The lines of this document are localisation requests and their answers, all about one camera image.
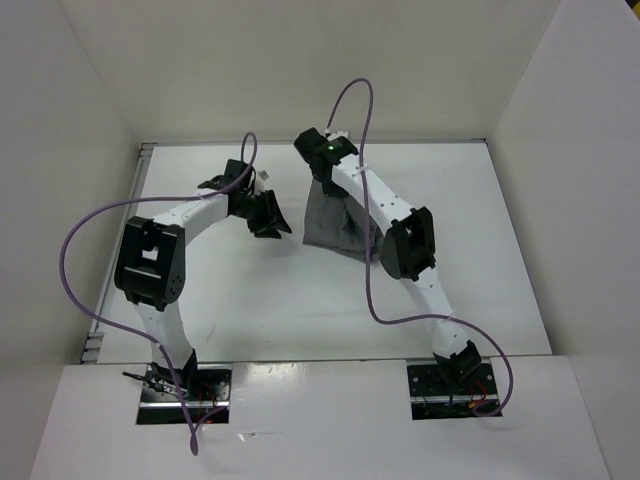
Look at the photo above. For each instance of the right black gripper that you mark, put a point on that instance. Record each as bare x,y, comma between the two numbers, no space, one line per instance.
330,190

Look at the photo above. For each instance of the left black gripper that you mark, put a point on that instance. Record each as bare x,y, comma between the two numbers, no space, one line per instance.
278,219

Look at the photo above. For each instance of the grey pleated skirt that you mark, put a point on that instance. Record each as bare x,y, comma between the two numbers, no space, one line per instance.
338,225

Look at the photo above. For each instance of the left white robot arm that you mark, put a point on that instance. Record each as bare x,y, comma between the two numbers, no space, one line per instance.
151,264

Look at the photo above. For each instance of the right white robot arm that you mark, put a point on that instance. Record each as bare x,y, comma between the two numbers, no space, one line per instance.
408,250

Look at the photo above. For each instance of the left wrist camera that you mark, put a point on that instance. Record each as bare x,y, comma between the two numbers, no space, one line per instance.
260,180

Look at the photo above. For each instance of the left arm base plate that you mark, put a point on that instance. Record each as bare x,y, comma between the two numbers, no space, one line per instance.
207,401

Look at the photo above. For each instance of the aluminium table edge rail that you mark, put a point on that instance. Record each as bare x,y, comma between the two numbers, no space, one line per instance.
95,336

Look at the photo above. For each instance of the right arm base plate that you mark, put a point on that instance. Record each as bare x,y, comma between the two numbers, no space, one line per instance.
440,389

